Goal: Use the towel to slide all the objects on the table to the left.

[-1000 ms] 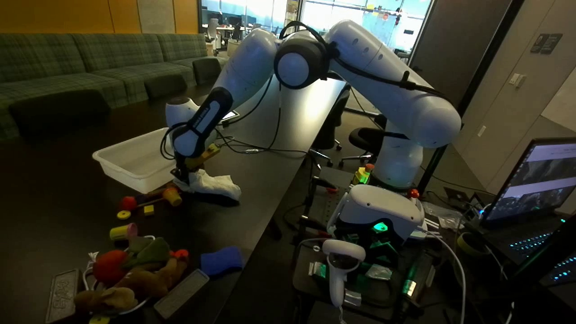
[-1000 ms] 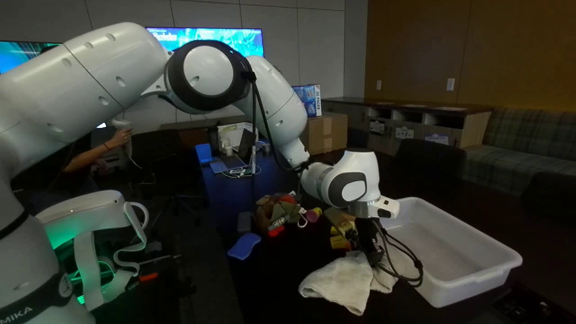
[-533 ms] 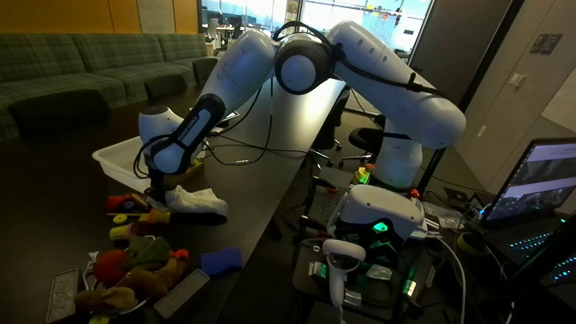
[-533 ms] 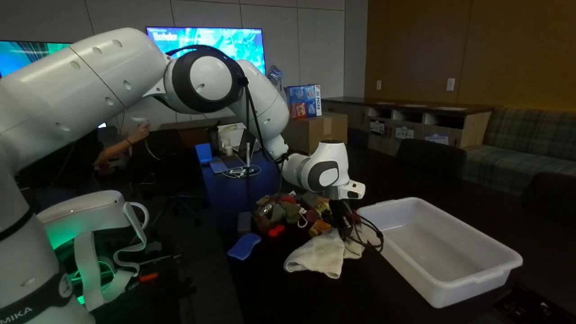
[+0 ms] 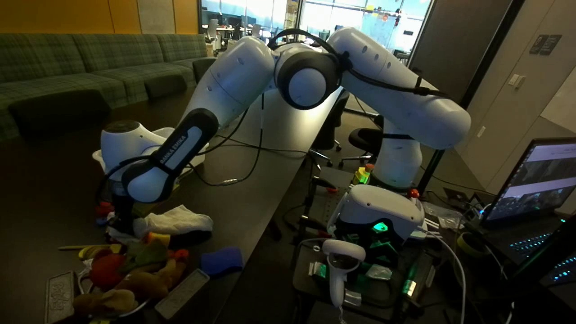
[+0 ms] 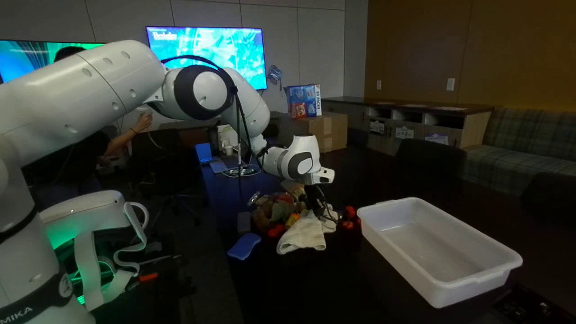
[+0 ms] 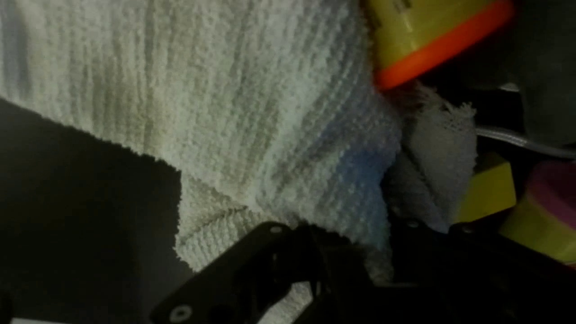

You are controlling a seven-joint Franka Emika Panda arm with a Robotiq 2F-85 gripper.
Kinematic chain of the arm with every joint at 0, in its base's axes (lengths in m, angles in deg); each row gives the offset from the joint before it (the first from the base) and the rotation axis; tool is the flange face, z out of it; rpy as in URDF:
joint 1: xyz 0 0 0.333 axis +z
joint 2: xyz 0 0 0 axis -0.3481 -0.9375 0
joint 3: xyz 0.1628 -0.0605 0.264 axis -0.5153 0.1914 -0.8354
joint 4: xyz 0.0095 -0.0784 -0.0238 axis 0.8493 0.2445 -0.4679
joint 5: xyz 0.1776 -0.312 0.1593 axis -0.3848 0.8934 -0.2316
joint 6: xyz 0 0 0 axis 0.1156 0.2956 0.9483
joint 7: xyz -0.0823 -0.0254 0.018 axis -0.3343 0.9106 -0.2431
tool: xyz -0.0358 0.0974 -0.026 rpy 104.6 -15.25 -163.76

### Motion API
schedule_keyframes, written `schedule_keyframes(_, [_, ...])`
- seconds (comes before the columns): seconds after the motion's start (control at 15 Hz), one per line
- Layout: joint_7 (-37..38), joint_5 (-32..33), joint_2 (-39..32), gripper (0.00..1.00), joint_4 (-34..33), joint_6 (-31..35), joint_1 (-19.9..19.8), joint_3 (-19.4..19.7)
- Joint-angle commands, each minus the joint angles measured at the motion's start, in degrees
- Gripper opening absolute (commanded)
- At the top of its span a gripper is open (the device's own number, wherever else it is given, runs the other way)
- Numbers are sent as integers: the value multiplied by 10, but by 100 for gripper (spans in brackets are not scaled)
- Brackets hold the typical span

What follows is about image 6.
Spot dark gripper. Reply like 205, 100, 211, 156
299, 181, 331, 221

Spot white cloth towel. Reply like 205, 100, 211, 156
276, 208, 339, 257

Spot brown plush toy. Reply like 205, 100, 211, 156
250, 192, 295, 228

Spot red round toy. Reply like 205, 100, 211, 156
265, 221, 288, 240

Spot blue sponge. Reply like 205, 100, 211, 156
225, 231, 263, 260

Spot brown cardboard box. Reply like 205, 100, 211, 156
272, 111, 349, 154

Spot blue draped table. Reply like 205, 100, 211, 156
200, 156, 281, 222

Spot blue printed package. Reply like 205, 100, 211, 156
285, 80, 324, 118

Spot white crumpled bag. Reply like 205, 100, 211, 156
214, 123, 241, 158

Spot dark upholstered chair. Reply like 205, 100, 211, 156
396, 140, 468, 194
522, 170, 576, 212

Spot clear plastic bin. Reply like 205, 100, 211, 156
355, 195, 526, 309

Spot small blue box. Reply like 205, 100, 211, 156
195, 141, 216, 167

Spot wooden open shelf cabinet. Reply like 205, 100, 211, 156
326, 96, 493, 150

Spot green plaid sofa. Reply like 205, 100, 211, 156
461, 105, 576, 199

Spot white VR headset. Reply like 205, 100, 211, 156
33, 188, 151, 312

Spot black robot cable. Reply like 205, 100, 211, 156
159, 51, 254, 181

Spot orange handled screwdriver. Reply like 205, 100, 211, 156
123, 271, 160, 291

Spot wall monitor blue picture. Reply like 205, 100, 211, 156
144, 23, 268, 91

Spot wall monitor green picture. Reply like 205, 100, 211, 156
0, 37, 106, 86

